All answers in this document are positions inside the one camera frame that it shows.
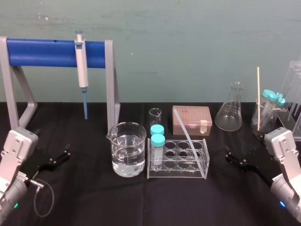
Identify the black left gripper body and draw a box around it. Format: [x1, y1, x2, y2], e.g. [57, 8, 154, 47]
[22, 146, 56, 181]

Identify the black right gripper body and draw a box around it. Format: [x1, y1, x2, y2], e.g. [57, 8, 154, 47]
[244, 146, 277, 187]

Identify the clear glass stirring rod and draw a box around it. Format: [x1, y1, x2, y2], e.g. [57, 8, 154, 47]
[174, 111, 205, 178]

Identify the glass beaker holding tubes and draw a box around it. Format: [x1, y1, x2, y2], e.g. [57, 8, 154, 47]
[251, 97, 286, 133]

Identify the clear glass conical flask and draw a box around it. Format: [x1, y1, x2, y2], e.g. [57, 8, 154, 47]
[214, 81, 243, 132]

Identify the teal capped centrifuge tube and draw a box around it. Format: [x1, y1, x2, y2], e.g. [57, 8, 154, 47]
[270, 92, 286, 111]
[150, 134, 166, 171]
[150, 124, 165, 137]
[261, 89, 278, 118]

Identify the thin wooden stick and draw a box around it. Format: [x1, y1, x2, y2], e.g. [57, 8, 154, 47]
[256, 66, 261, 131]

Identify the clear acrylic tube rack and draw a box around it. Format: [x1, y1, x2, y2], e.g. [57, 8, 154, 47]
[147, 138, 210, 180]

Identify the clear acrylic stand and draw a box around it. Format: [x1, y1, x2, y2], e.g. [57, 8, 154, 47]
[277, 61, 301, 137]

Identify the black table cloth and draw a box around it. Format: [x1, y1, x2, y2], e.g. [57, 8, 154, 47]
[0, 101, 301, 226]

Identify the pink pipette tip box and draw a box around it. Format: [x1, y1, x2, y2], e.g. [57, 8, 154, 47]
[172, 105, 213, 136]

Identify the large glass beaker with water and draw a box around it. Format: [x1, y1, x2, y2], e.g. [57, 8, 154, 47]
[106, 121, 147, 178]

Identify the white and blue pipette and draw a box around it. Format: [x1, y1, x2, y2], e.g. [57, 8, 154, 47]
[74, 30, 90, 120]

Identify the grey stand with blue bar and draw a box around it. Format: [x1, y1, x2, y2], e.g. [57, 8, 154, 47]
[0, 36, 121, 133]

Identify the small empty glass beaker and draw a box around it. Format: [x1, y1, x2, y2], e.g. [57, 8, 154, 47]
[148, 107, 162, 129]

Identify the thin dark gripper cable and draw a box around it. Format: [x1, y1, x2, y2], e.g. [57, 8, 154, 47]
[24, 178, 55, 218]

